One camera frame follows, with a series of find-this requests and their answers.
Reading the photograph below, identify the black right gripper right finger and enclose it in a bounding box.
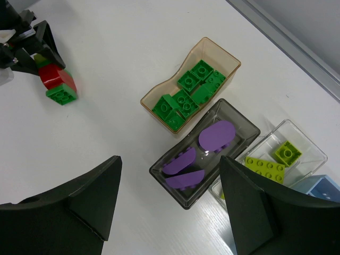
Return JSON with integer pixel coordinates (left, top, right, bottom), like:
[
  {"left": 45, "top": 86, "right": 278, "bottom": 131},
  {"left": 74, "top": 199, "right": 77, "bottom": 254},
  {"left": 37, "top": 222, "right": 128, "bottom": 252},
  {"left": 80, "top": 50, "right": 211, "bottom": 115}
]
[{"left": 219, "top": 156, "right": 339, "bottom": 254}]

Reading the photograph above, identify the clear plastic bin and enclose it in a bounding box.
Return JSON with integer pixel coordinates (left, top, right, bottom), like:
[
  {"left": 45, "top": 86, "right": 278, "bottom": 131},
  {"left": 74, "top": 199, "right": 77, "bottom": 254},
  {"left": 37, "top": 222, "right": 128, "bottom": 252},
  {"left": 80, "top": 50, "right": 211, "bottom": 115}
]
[{"left": 208, "top": 118, "right": 328, "bottom": 210}]

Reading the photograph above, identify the purple rounded lego brick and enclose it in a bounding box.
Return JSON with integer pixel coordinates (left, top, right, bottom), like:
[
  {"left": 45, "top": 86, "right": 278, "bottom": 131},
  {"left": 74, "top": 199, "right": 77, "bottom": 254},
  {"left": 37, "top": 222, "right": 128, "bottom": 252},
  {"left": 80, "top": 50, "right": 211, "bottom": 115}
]
[{"left": 198, "top": 121, "right": 236, "bottom": 153}]

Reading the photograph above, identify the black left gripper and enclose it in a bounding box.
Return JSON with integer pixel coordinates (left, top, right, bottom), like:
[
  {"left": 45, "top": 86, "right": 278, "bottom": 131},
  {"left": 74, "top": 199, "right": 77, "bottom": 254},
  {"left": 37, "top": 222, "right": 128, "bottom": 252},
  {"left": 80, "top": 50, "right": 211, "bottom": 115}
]
[{"left": 1, "top": 1, "right": 66, "bottom": 76}]

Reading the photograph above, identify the blue plastic bin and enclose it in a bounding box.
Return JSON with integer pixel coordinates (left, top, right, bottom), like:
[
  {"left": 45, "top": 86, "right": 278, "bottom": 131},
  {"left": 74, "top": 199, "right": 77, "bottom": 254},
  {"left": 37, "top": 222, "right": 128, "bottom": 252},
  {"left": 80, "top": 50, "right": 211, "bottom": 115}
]
[{"left": 292, "top": 175, "right": 340, "bottom": 203}]

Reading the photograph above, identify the lime long lego brick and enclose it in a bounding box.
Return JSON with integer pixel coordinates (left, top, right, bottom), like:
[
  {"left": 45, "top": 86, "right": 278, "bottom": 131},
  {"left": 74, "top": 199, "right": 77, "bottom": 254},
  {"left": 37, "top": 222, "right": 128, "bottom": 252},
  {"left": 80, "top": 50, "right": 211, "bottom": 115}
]
[{"left": 244, "top": 157, "right": 285, "bottom": 184}]

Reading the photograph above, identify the grey translucent bin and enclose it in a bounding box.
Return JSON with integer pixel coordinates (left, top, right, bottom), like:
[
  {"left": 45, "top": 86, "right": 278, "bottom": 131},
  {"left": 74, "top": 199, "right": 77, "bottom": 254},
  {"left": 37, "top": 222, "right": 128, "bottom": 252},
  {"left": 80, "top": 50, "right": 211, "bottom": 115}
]
[{"left": 149, "top": 99, "right": 261, "bottom": 210}]

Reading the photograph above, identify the purple rounded block with studs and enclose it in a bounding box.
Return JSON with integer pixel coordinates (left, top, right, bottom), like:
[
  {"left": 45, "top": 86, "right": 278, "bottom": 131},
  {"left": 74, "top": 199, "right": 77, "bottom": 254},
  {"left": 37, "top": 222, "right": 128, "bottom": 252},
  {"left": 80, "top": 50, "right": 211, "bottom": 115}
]
[{"left": 162, "top": 147, "right": 196, "bottom": 175}]

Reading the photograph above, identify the red green lego stack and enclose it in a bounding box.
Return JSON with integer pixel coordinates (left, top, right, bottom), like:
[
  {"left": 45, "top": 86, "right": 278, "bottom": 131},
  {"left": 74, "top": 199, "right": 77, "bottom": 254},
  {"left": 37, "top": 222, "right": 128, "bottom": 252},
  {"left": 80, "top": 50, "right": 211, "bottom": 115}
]
[{"left": 33, "top": 54, "right": 78, "bottom": 105}]

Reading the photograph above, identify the lime lego brick far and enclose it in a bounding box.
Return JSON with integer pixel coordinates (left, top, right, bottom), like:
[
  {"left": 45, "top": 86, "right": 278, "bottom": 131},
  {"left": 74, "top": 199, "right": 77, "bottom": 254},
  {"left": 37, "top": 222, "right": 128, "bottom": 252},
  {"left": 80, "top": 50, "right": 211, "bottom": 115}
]
[{"left": 272, "top": 140, "right": 302, "bottom": 167}]

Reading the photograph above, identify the orange translucent bin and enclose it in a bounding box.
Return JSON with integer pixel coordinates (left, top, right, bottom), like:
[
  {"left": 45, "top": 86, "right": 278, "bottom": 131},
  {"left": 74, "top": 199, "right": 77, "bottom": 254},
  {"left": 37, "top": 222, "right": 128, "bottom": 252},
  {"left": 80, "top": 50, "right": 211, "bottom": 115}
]
[{"left": 140, "top": 37, "right": 241, "bottom": 134}]

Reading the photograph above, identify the small green lego brick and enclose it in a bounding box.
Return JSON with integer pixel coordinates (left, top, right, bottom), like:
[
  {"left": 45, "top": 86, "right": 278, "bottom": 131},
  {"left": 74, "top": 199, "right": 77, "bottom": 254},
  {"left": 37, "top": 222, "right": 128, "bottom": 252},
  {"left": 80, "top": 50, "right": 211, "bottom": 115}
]
[{"left": 172, "top": 89, "right": 199, "bottom": 120}]

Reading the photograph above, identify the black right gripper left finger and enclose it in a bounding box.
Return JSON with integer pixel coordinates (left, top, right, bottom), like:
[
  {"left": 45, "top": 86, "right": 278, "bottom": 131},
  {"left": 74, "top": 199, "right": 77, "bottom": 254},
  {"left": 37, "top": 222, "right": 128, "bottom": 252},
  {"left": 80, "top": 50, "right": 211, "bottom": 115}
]
[{"left": 1, "top": 156, "right": 122, "bottom": 254}]

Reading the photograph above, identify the green square lego brick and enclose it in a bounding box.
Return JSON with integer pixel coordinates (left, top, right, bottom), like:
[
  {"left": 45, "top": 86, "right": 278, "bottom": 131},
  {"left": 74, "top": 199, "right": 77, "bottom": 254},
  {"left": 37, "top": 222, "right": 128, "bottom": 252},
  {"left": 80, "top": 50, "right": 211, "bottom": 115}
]
[{"left": 177, "top": 59, "right": 214, "bottom": 94}]

